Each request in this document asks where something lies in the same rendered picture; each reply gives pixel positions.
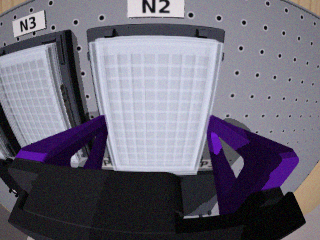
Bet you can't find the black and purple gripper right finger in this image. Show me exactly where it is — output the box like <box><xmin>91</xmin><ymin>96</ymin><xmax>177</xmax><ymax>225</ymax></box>
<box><xmin>206</xmin><ymin>115</ymin><xmax>299</xmax><ymax>215</ymax></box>

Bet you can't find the grey base plate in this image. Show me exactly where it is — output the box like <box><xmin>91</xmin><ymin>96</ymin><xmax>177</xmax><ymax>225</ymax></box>
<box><xmin>0</xmin><ymin>0</ymin><xmax>320</xmax><ymax>195</ymax></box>

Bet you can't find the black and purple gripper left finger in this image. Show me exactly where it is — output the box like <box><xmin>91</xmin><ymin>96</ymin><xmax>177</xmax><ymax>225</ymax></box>
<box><xmin>15</xmin><ymin>115</ymin><xmax>108</xmax><ymax>170</ymax></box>

